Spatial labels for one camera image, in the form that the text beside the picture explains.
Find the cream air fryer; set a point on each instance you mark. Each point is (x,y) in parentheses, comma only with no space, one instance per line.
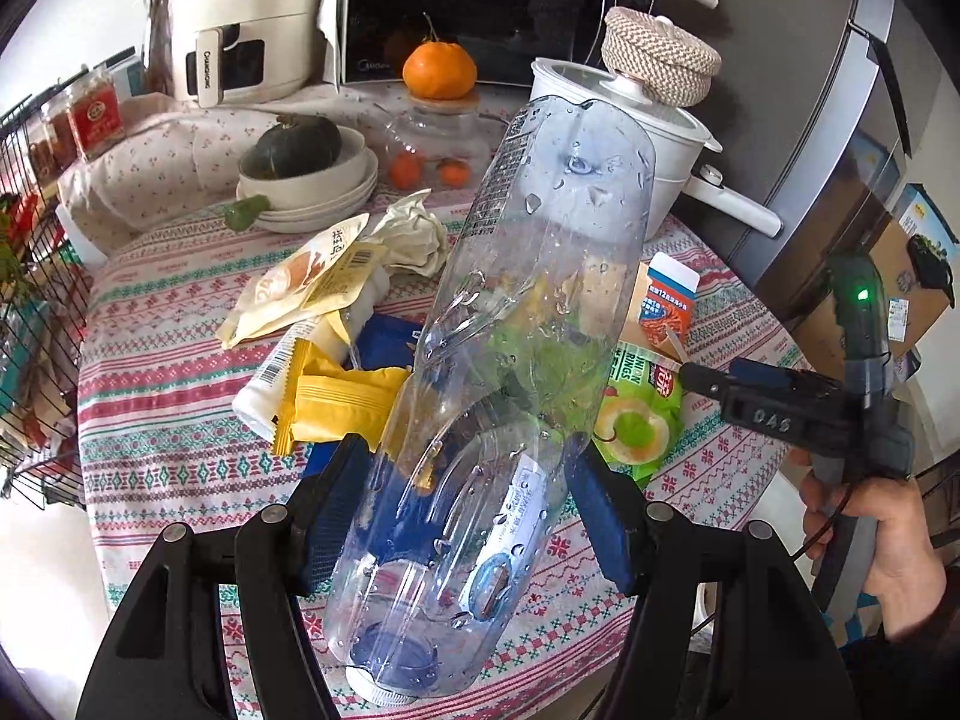
(247,7)

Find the glass vase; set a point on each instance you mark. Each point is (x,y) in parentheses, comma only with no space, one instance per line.
(159,45)

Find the person's right forearm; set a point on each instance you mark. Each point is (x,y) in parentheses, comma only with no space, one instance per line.
(915,679)

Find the woven lidded basket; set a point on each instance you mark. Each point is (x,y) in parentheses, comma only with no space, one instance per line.
(664,52)

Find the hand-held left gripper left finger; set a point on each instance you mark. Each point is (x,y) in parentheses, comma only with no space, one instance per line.
(334,517)

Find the teal box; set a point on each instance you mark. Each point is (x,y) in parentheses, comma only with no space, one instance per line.
(129,76)

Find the white floral cloth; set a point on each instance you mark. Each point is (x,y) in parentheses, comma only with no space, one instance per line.
(150,165)

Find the crumpled cream paper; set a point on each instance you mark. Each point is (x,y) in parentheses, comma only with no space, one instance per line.
(409,236)

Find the black microwave oven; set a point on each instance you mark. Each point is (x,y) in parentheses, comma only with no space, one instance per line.
(487,0)

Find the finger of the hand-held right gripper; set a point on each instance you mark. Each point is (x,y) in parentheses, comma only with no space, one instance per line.
(701,379)
(757,371)

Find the glass pot lid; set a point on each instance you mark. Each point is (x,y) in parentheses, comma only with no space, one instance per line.
(592,86)

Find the small mandarin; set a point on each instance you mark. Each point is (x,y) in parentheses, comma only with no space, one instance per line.
(454,174)
(406,169)

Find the yellow wrapper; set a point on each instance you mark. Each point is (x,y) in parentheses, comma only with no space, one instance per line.
(345,397)

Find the white electric pot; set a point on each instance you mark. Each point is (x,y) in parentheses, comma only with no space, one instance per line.
(682,165)

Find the white bowl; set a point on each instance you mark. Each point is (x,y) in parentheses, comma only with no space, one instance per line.
(330,184)

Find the person's right hand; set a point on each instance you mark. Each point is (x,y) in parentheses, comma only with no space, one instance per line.
(900,540)

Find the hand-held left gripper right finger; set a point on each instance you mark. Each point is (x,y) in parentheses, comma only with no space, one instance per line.
(607,517)

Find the white plastic bottle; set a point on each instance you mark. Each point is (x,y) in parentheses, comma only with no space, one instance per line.
(262,390)

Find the grey refrigerator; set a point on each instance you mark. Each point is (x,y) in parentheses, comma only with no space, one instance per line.
(810,90)

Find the blue packet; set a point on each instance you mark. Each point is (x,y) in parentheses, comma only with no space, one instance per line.
(390,341)

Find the white deep plate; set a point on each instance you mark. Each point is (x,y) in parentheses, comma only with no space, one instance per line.
(322,216)

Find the green snack bag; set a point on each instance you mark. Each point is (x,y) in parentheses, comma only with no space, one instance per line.
(637,427)

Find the dark green pumpkin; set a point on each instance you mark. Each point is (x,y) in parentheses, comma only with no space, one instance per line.
(292,150)

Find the pale yellow snack pouch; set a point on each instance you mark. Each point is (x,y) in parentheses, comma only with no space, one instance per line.
(292,285)

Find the orange and white carton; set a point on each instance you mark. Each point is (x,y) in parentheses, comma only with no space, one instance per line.
(667,300)

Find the small green object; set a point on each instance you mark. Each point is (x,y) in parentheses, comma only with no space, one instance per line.
(246,214)

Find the mandarin with stem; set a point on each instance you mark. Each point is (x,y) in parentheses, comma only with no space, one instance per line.
(439,71)

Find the clear plastic bottle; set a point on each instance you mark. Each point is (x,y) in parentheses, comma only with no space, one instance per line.
(525,240)

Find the glass jar with wooden lid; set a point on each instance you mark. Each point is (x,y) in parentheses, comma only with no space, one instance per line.
(431,135)

